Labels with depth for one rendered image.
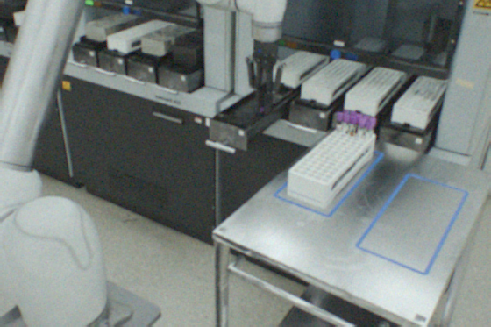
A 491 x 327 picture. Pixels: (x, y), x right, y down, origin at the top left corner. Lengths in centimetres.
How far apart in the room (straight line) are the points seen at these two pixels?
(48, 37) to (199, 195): 122
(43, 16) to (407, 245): 85
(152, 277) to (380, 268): 132
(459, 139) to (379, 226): 59
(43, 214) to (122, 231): 153
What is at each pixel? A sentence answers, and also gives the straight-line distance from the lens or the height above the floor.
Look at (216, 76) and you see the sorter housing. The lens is 197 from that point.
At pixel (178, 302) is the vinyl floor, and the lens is 213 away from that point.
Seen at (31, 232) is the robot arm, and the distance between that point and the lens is 94.
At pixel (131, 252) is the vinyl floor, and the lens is 236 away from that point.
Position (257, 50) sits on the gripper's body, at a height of 102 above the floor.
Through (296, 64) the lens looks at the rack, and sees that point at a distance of 191.
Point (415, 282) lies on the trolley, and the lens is 107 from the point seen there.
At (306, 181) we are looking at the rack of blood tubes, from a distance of 119.
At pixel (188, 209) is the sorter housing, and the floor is 20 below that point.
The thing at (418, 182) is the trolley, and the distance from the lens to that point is 136.
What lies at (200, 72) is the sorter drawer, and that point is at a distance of 200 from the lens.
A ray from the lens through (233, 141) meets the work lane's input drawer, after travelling 159.
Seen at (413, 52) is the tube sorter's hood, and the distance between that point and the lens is 162.
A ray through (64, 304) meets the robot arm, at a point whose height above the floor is 83.
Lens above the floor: 152
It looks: 29 degrees down
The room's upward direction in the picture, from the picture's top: 2 degrees clockwise
